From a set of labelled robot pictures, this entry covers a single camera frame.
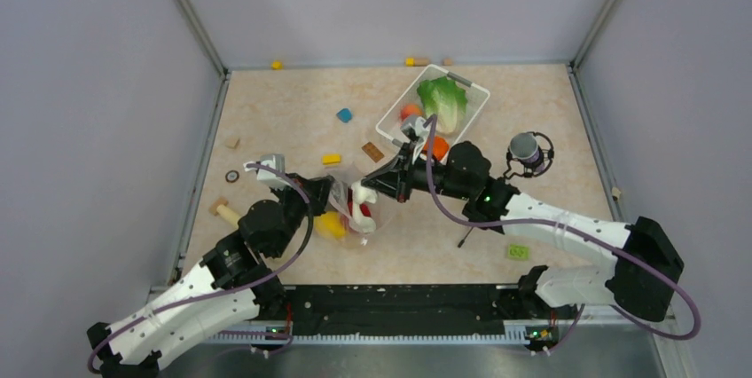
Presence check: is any wooden rectangular block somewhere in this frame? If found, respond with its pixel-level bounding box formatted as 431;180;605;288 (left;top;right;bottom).
208;196;229;217

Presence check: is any small black ring wheel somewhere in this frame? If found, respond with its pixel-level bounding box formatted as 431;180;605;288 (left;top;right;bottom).
224;169;239;184

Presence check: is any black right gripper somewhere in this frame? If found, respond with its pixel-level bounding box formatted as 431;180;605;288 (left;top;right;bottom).
363;141;473;204

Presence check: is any brown lego brick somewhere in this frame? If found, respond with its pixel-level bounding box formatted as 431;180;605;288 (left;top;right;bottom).
361;142;384;162

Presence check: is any cream cylinder block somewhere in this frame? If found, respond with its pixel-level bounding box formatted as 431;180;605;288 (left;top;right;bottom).
215;205;241;230

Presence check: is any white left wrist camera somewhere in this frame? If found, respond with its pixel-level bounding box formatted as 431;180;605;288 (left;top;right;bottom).
244;154;288;190

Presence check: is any yellow lego brick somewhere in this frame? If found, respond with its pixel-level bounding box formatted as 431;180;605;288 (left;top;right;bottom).
321;154;342;166

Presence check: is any purple cable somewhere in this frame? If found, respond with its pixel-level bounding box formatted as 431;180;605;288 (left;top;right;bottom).
424;115;702;356
88;161;319;374

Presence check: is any yellow lemon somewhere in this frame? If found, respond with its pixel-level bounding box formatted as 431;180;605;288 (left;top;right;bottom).
314;211;348;240

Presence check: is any orange mini pumpkin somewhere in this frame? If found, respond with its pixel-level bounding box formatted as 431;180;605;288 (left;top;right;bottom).
421;136;450;162

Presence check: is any green lettuce leaf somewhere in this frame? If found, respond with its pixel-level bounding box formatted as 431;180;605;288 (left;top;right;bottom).
417;76;467;135

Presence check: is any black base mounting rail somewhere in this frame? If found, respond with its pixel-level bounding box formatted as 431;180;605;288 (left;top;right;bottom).
258;284;576;337

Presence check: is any clear zip top bag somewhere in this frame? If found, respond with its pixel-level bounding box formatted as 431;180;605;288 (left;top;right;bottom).
323;164;396;248

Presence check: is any red apple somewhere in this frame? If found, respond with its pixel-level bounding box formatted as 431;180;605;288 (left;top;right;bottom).
348;201;372;221

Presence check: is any yellow and wood peg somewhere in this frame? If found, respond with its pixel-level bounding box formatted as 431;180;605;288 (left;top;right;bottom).
404;57;431;67

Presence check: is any light green lego brick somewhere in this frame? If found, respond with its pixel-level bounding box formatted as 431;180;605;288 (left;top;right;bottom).
506;244;530;261

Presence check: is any microphone on black tripod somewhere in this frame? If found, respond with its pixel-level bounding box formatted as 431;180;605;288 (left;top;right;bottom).
447;131;554;223

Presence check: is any small wooden cube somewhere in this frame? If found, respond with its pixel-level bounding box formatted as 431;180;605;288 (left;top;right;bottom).
224;137;240;150

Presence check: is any white perforated plastic basket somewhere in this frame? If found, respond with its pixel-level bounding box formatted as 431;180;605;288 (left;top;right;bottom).
375;64;490;146

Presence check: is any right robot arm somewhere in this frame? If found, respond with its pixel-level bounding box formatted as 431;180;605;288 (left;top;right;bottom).
360;142;687;322

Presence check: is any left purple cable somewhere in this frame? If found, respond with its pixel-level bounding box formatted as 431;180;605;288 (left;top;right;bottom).
88;161;319;374

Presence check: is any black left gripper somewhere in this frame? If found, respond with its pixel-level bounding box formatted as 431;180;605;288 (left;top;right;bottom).
270;171;335;258

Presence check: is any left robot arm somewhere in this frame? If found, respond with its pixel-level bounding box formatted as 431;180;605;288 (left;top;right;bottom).
87;173;334;377

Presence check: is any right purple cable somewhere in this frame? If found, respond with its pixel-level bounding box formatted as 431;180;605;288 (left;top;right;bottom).
424;115;702;356

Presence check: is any peach fruit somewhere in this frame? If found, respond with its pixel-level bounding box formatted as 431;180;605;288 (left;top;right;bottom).
400;103;423;122

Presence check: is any blue block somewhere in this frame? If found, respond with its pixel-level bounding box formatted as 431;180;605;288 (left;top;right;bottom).
335;108;353;123

